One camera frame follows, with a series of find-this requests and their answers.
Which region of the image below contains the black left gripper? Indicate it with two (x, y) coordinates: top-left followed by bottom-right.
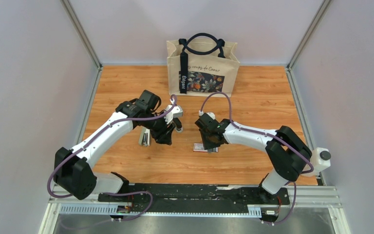
(142, 112), (176, 147)

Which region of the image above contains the grey and black stapler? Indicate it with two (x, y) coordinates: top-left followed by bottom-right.
(173, 118), (184, 133)

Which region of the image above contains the small grey-green stapler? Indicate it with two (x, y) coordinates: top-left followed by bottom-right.
(138, 127), (151, 147)

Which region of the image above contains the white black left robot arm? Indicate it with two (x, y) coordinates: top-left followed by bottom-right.
(47, 90), (183, 202)

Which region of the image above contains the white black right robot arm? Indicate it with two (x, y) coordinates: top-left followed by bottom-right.
(195, 113), (314, 204)

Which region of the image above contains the red white staple box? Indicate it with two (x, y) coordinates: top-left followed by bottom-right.
(193, 143), (218, 153)

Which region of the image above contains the beige floral tote bag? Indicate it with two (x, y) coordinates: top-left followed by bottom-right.
(167, 33), (240, 97)

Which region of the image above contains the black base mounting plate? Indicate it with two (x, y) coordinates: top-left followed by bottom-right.
(98, 183), (291, 214)

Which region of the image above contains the white box with black knob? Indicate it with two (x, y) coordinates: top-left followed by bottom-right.
(310, 147), (331, 176)

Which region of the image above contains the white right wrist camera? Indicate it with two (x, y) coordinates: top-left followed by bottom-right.
(199, 111), (216, 119)

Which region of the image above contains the aluminium frame rail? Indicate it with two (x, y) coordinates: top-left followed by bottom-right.
(49, 185), (341, 218)

